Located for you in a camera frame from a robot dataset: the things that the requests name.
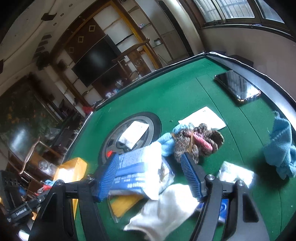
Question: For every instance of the yellow packet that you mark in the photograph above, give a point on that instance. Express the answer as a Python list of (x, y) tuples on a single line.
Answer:
[(119, 205)]

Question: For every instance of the white cloth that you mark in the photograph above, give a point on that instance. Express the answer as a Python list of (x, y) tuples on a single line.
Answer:
[(157, 219)]

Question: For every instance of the brown pink knitted item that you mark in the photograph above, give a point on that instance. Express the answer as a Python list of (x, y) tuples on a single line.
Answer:
[(198, 142)]

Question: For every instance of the large framed painting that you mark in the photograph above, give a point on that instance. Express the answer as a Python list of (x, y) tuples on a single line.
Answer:
[(24, 107)]

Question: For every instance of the white paper sheet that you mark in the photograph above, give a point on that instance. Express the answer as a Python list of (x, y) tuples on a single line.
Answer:
[(205, 116)]

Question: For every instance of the light blue towel cloth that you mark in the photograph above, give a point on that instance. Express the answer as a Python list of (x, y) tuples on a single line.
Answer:
[(280, 152)]

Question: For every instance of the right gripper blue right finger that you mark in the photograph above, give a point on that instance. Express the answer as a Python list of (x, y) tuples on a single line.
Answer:
[(195, 176)]

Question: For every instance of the round table centre console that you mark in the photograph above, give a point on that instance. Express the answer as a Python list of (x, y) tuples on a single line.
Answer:
[(111, 143)]

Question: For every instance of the black smartphone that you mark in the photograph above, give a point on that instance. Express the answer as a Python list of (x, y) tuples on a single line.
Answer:
[(238, 86)]

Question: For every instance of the light blue small cloth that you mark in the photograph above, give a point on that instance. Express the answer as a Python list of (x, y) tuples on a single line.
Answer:
[(168, 142)]

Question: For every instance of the small clear plastic packet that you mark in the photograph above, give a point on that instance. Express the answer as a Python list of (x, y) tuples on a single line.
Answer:
[(231, 173)]

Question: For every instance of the wooden armchair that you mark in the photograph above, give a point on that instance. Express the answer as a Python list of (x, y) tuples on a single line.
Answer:
[(135, 57)]

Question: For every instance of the black television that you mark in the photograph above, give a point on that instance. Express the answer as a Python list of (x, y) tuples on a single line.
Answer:
[(96, 61)]

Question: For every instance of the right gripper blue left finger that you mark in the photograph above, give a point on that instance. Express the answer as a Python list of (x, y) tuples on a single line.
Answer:
[(105, 175)]

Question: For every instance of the blue white wipes packet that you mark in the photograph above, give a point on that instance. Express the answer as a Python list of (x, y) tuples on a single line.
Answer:
[(142, 172)]

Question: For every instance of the yellow cardboard box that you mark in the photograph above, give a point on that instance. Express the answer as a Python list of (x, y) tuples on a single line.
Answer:
[(71, 171)]

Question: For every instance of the small white packet on console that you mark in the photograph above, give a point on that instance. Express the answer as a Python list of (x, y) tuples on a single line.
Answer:
[(133, 134)]

